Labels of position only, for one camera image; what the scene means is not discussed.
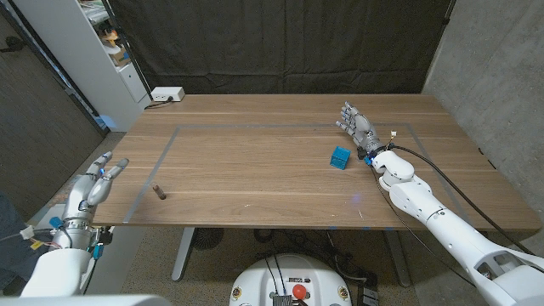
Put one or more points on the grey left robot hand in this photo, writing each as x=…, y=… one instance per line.
x=83, y=195

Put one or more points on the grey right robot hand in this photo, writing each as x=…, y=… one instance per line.
x=361, y=127

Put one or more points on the brown lipstick tube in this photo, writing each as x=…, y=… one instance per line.
x=159, y=192

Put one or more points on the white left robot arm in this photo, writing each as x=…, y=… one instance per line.
x=59, y=272

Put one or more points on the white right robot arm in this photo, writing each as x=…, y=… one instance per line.
x=425, y=204

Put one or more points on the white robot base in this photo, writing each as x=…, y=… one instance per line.
x=255, y=280

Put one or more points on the blue cube block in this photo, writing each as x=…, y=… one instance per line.
x=340, y=158

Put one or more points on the person leg in blue jeans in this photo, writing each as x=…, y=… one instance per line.
x=13, y=255

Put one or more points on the grey tape rectangle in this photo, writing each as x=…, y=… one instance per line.
x=255, y=126

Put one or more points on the grey table leg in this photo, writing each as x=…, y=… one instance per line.
x=183, y=255
x=397, y=259

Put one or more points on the black backdrop curtain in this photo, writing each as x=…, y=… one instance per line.
x=280, y=42

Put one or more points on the white shelf cabinet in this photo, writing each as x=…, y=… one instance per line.
x=85, y=64

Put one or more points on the black round fan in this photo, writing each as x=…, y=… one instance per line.
x=208, y=238

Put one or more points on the white power strip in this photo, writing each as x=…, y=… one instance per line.
x=168, y=93

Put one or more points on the backdrop stand pole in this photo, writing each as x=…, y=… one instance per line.
x=448, y=13
x=127, y=49

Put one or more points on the cardboard box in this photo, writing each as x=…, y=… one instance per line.
x=121, y=56

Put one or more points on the yellow toy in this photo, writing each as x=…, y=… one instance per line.
x=110, y=37

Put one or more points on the red emergency stop button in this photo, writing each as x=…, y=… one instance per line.
x=299, y=291

